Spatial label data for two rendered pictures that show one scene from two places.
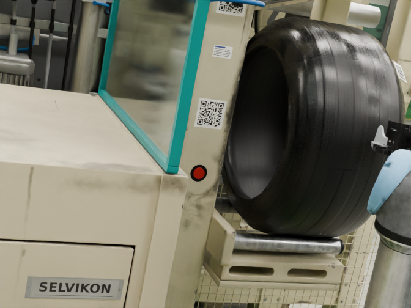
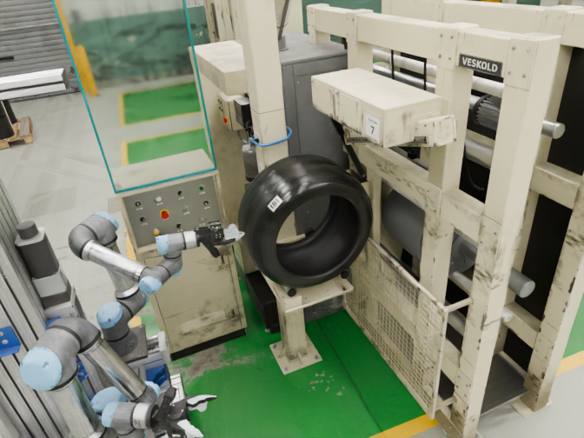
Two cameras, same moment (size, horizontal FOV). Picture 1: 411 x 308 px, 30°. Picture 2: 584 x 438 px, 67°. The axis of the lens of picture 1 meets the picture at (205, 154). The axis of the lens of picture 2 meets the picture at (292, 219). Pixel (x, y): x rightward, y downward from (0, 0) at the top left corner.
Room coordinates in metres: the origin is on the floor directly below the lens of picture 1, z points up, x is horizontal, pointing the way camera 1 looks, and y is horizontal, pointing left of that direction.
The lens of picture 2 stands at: (2.11, -2.02, 2.27)
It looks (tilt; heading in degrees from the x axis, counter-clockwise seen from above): 31 degrees down; 92
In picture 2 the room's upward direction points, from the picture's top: 6 degrees counter-clockwise
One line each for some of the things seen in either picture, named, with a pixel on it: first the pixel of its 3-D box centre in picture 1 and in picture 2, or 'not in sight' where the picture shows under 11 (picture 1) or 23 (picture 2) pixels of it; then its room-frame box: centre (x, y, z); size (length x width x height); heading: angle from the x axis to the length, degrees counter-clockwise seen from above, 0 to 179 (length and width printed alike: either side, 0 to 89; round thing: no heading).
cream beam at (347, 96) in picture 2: not in sight; (368, 102); (2.41, -0.21, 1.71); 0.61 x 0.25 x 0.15; 112
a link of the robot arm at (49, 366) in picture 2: not in sight; (74, 403); (1.32, -1.10, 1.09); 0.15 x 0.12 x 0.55; 83
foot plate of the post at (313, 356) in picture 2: not in sight; (295, 350); (1.97, 0.03, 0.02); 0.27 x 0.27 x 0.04; 22
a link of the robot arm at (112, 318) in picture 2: not in sight; (113, 319); (1.18, -0.49, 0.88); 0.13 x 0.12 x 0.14; 67
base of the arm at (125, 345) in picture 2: not in sight; (119, 338); (1.18, -0.49, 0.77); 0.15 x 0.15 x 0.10
